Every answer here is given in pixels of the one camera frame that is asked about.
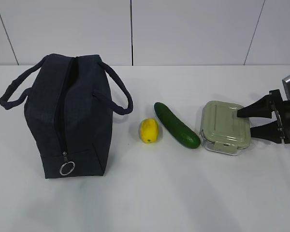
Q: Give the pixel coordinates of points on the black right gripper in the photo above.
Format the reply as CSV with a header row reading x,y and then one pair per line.
x,y
277,131

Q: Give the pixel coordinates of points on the glass container green lid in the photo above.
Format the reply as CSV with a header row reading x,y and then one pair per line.
x,y
222,131

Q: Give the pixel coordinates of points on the green cucumber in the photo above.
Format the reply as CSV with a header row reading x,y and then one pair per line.
x,y
179,130

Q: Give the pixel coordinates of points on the yellow lemon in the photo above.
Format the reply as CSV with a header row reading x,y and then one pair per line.
x,y
149,130

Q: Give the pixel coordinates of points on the dark navy lunch bag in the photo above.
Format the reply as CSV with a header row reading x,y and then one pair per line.
x,y
69,103

